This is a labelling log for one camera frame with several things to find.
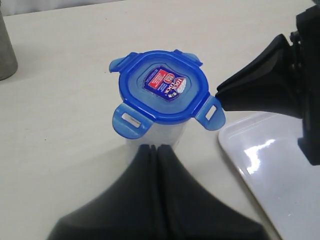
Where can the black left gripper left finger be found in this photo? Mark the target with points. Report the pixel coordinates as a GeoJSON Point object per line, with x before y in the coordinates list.
{"type": "Point", "coordinates": [130, 209]}

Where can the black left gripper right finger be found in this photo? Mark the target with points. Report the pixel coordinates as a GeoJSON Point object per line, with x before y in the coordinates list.
{"type": "Point", "coordinates": [193, 213]}

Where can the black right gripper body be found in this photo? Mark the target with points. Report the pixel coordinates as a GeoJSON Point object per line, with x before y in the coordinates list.
{"type": "Point", "coordinates": [306, 47]}

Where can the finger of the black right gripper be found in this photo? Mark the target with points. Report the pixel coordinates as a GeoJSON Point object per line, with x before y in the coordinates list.
{"type": "Point", "coordinates": [270, 83]}

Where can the clear tall plastic container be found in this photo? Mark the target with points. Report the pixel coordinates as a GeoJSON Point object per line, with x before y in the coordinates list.
{"type": "Point", "coordinates": [157, 135]}

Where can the blue container lid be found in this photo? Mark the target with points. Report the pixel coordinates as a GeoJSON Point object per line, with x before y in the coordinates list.
{"type": "Point", "coordinates": [162, 87]}

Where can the stainless steel cup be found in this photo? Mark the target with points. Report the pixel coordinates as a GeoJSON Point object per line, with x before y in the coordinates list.
{"type": "Point", "coordinates": [8, 60]}

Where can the white rectangular tray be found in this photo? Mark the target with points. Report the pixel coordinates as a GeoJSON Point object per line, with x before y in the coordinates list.
{"type": "Point", "coordinates": [264, 149]}

